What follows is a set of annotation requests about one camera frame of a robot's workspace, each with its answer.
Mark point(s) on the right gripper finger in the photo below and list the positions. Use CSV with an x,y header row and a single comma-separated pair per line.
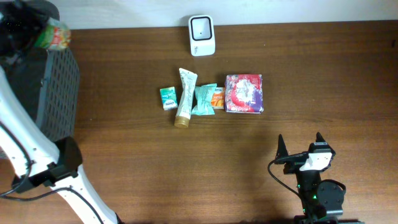
x,y
319,137
281,148

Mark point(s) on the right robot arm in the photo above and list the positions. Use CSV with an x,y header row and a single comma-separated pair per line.
x,y
322,200

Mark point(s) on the small teal tissue pack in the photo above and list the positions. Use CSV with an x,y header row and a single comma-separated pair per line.
x,y
169,98

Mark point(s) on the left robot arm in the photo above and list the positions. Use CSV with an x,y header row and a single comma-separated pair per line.
x,y
38,161

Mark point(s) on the white barcode scanner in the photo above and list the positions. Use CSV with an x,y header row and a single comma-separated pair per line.
x,y
202,35

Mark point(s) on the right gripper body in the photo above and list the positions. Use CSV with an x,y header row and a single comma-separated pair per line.
x,y
305,175

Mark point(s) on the teal snack packet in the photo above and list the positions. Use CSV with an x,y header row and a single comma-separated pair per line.
x,y
204,95

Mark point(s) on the dark grey plastic basket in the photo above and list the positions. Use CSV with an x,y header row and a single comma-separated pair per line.
x,y
46,83

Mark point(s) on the small orange tissue pack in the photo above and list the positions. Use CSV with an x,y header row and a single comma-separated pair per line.
x,y
217,100

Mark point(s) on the green red snack bag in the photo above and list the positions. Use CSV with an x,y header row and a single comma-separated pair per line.
x,y
56,35

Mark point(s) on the red purple pad package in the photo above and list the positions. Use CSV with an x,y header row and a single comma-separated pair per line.
x,y
243,94

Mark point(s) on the white cream tube gold cap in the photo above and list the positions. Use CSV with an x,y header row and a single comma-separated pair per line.
x,y
184,110

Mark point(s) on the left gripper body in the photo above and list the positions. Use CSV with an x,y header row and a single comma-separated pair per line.
x,y
17,32

